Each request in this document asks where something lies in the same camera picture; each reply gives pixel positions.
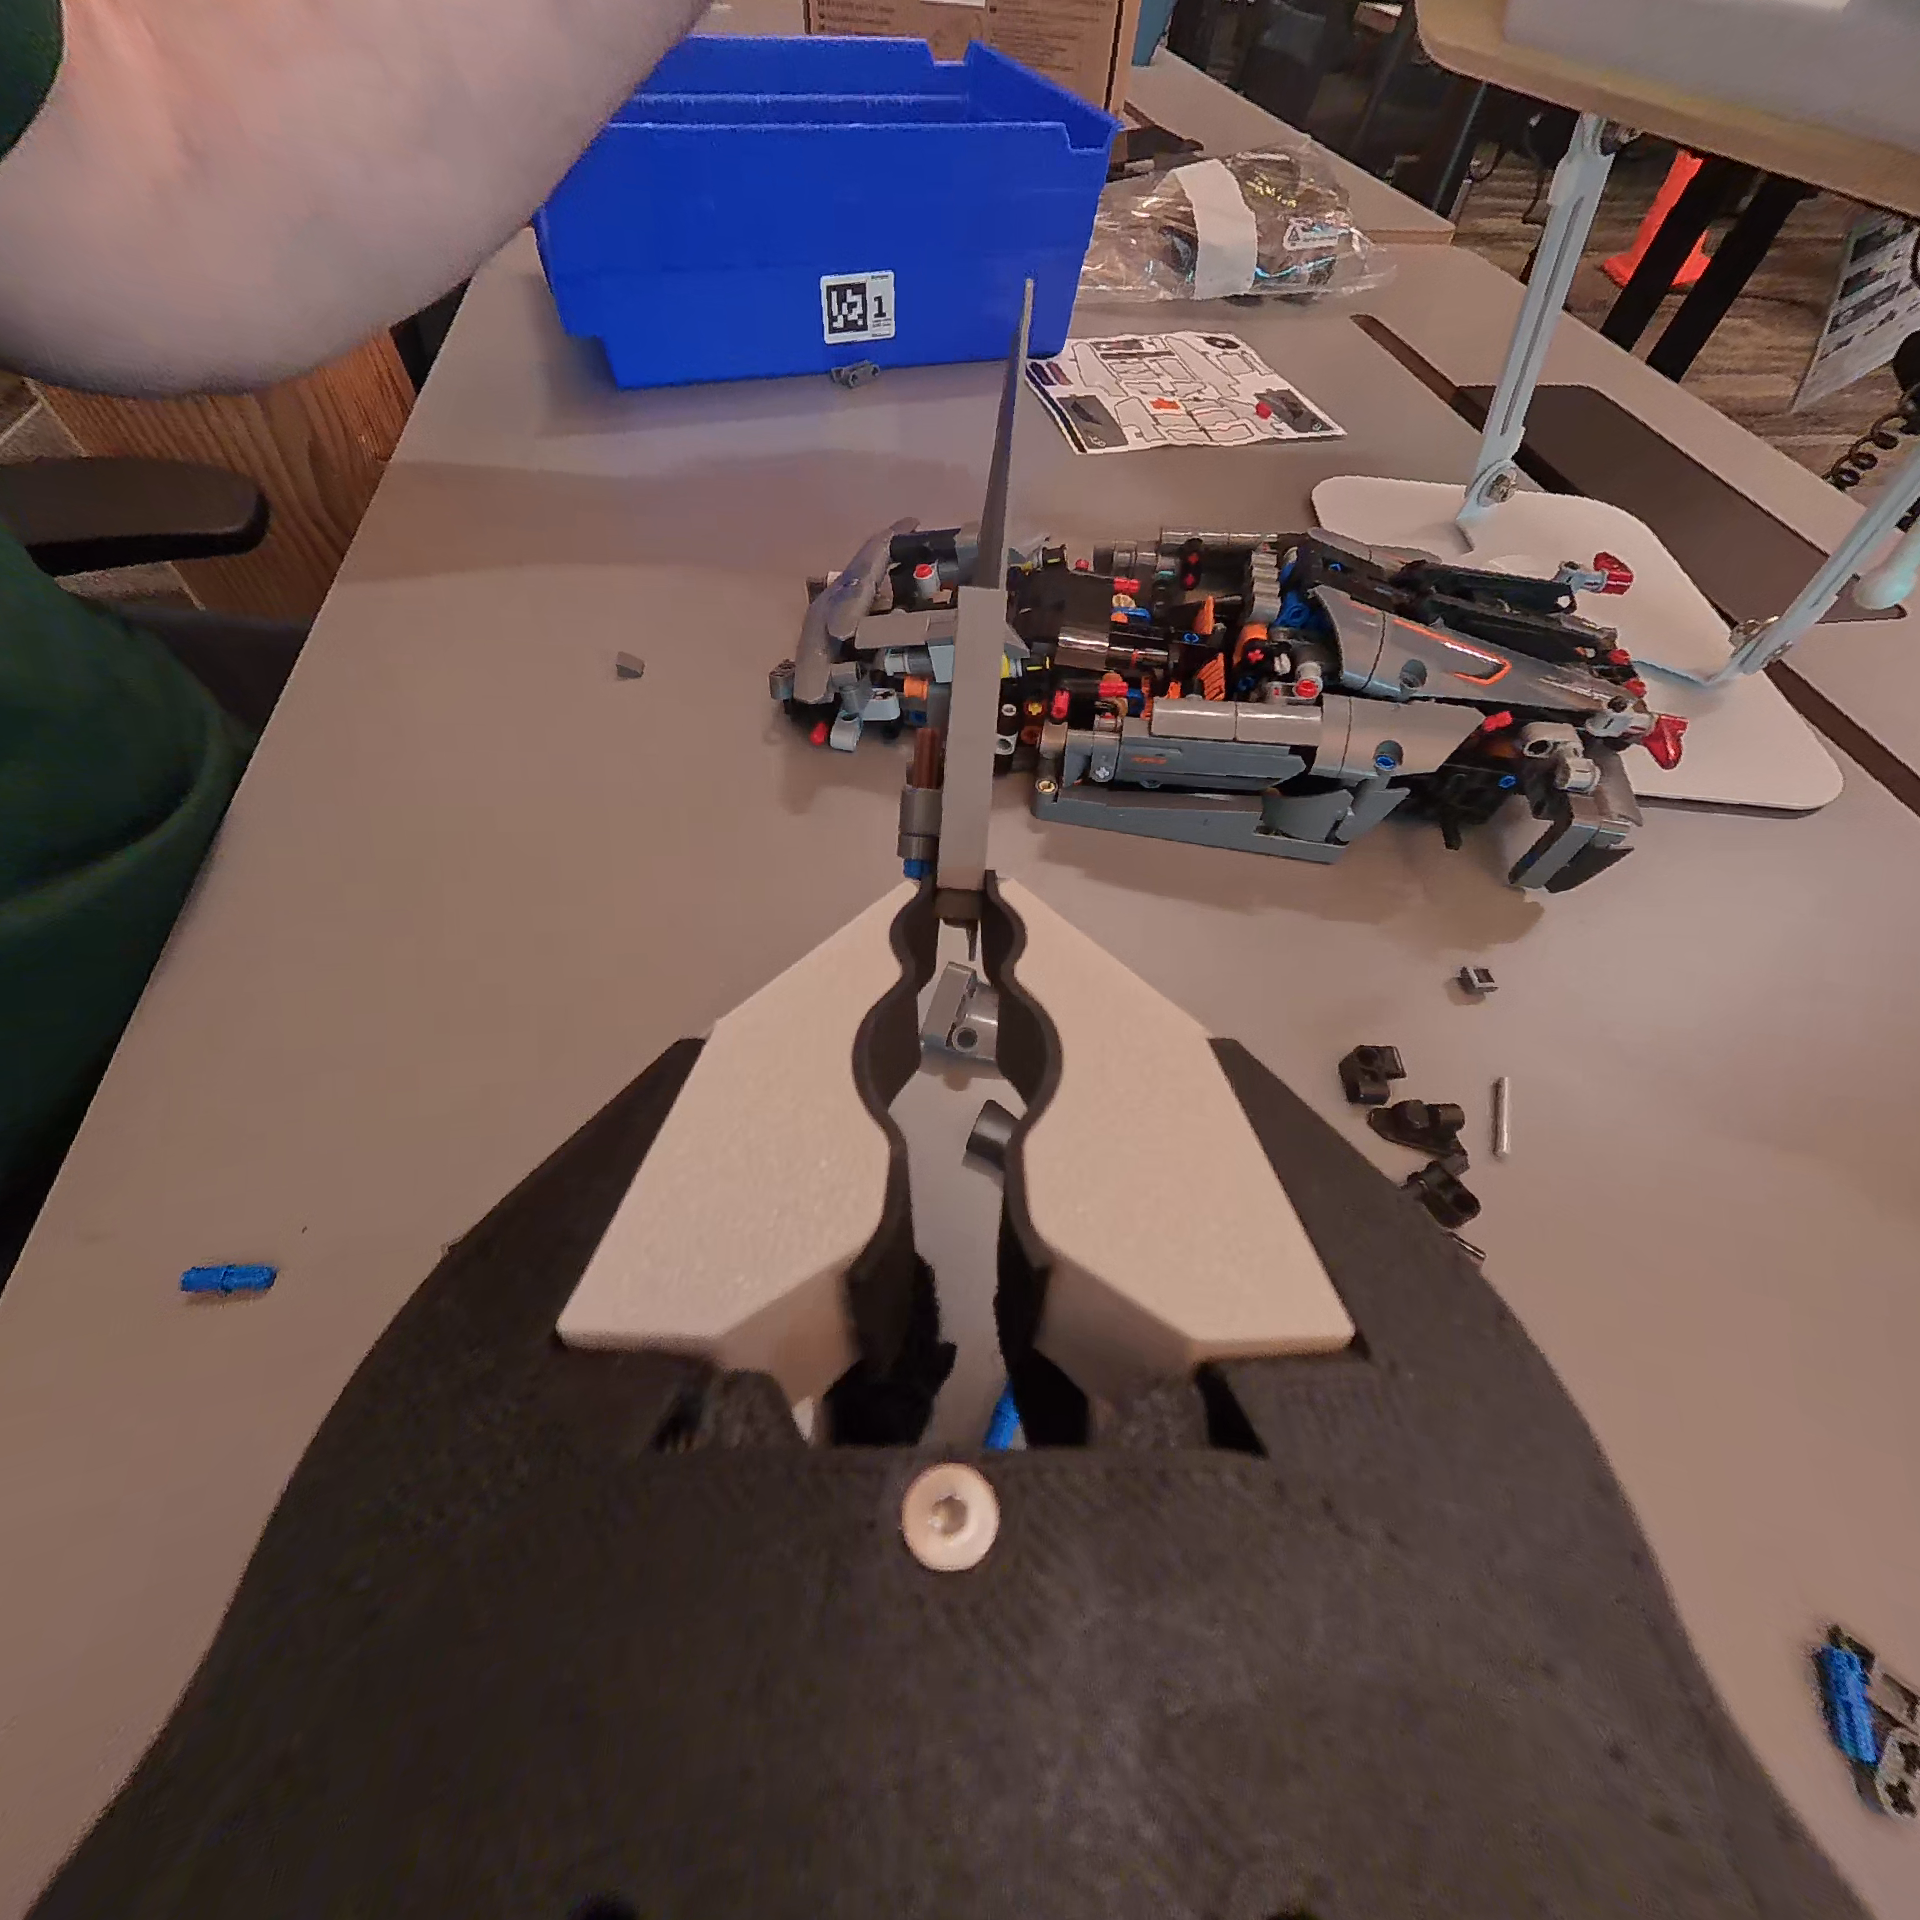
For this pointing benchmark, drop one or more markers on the cluster of black lego pieces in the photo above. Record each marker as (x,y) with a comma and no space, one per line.
(1421,1123)

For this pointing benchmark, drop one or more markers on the white sticker sheet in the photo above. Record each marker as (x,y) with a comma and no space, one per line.
(1187,387)

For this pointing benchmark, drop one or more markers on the grey lego wing assembly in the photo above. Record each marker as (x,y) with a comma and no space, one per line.
(968,721)

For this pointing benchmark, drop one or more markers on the printed paper leaflet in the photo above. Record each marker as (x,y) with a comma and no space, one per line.
(1861,307)

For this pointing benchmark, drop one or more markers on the orange traffic cone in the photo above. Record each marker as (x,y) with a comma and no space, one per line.
(1657,234)

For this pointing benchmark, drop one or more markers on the grey lego vehicle model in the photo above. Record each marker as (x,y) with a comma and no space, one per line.
(1233,751)

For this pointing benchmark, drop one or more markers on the blue and black lego pin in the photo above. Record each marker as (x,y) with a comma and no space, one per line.
(1842,1701)

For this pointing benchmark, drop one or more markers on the blue bin with white label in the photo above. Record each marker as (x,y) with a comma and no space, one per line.
(718,226)

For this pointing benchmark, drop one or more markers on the black desk mat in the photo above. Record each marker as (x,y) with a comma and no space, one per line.
(1649,448)

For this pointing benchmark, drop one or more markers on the cardboard box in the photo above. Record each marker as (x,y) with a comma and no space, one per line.
(972,28)

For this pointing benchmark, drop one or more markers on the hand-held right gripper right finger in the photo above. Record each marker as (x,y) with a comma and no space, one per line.
(1187,1184)

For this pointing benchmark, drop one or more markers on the clear plastic parts bag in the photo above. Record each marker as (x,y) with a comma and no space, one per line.
(1246,234)

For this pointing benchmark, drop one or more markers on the white book stand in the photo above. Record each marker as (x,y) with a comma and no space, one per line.
(1575,529)

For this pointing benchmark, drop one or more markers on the dark grey curved lego piece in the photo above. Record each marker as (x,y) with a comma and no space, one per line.
(992,1139)

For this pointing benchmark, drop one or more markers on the person's left forearm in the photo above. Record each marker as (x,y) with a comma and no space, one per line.
(270,182)

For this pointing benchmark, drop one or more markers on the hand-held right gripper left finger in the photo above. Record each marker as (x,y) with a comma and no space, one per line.
(718,1184)

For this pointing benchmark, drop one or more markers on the black chair armrest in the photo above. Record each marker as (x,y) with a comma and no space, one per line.
(137,508)

